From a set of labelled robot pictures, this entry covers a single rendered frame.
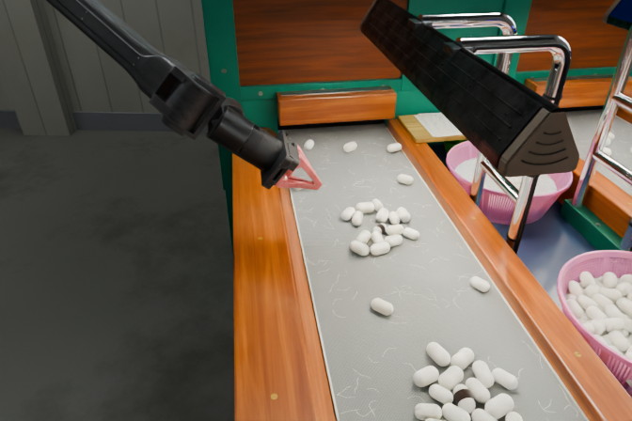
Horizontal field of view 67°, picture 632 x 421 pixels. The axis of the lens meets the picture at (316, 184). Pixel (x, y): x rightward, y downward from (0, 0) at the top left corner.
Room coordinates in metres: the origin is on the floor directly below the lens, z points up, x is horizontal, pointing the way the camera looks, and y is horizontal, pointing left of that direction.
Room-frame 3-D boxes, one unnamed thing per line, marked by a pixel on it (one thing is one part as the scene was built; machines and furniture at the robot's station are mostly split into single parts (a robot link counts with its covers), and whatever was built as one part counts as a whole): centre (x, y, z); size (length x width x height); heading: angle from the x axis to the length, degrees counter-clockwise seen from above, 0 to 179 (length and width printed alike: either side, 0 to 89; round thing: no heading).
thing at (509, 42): (0.73, -0.26, 0.90); 0.20 x 0.19 x 0.45; 9
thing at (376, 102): (1.15, -0.05, 0.83); 0.30 x 0.06 x 0.07; 99
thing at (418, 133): (1.15, -0.40, 0.77); 0.33 x 0.15 x 0.01; 99
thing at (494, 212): (0.93, -0.43, 0.72); 0.27 x 0.27 x 0.10
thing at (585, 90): (1.25, -0.72, 0.83); 0.30 x 0.06 x 0.07; 99
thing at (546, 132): (0.72, -0.18, 1.08); 0.62 x 0.08 x 0.07; 9
